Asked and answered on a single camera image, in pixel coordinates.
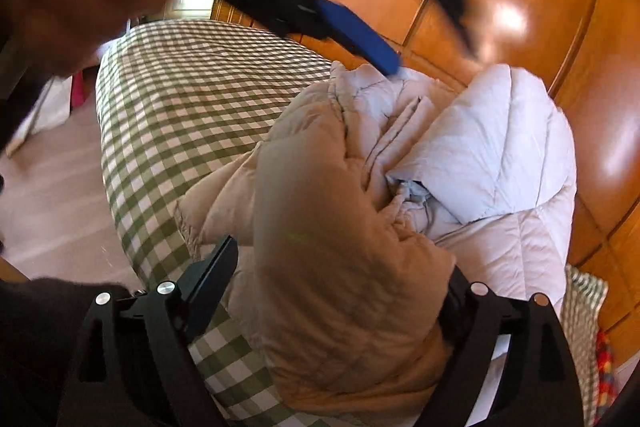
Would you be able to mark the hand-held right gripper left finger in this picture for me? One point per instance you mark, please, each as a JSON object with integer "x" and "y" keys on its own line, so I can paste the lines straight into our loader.
{"x": 212, "y": 282}

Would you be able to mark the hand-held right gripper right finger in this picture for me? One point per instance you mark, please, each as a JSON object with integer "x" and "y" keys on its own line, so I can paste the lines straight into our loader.
{"x": 457, "y": 307}

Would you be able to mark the beige lilac puffer jacket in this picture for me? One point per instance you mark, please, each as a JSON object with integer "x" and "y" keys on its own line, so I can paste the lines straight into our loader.
{"x": 350, "y": 232}

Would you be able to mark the bright doorway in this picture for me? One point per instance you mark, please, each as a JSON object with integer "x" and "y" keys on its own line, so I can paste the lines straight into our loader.
{"x": 190, "y": 2}

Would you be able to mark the wooden wardrobe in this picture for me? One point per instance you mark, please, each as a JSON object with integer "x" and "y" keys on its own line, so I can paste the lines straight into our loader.
{"x": 525, "y": 7}

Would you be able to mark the green white checkered bed sheet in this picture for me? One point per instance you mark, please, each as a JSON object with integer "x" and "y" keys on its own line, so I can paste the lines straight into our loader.
{"x": 190, "y": 107}

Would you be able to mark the multicoloured patterned cloth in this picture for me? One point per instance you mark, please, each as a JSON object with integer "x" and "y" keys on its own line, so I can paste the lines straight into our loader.
{"x": 604, "y": 377}

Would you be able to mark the person's dark sweater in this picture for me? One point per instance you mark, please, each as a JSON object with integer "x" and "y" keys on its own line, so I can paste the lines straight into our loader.
{"x": 40, "y": 347}

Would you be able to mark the pink object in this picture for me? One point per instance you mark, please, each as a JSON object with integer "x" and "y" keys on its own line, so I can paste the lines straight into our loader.
{"x": 77, "y": 89}

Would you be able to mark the white board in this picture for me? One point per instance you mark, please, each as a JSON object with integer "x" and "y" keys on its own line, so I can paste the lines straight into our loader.
{"x": 42, "y": 112}

